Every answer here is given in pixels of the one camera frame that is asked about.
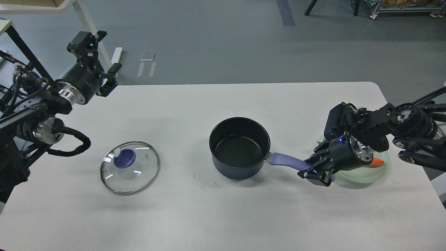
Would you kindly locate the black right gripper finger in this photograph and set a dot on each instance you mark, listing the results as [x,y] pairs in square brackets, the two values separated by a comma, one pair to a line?
[320,158]
[316,177]

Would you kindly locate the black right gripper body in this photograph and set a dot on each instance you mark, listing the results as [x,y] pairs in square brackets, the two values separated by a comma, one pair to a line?
[347,153]

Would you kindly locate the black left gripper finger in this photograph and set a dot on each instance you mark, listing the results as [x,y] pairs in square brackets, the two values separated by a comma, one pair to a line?
[108,80]
[85,47]

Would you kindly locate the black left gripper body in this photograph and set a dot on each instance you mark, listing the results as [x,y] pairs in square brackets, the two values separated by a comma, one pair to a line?
[81,82]

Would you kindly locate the blue saucepan with handle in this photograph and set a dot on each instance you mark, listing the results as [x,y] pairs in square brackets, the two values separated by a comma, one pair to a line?
[240,146]

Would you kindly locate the glass pot lid blue knob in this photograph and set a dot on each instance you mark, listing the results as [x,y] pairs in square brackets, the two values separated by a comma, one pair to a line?
[129,168]

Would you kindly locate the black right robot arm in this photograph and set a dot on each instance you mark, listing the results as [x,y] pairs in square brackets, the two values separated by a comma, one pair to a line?
[414,126]

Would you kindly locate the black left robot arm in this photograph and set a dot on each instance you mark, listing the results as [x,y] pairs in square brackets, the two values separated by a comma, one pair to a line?
[29,126]

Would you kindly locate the translucent green plate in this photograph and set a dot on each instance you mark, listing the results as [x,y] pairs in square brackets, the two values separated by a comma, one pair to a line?
[365,174]

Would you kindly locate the white desk leg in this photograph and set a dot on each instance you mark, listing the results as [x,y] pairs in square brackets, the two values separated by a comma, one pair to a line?
[87,21]

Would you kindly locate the toy orange carrot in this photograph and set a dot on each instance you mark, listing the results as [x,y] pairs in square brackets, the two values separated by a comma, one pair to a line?
[376,162]

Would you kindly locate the black metal rack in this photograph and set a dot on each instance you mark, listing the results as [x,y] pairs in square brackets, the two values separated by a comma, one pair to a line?
[29,79]

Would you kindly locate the metal wheeled cart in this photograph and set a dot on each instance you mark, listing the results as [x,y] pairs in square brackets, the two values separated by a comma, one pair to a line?
[435,8]

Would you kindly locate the black camera box right wrist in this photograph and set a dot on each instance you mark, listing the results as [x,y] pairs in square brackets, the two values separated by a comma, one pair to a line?
[339,121]

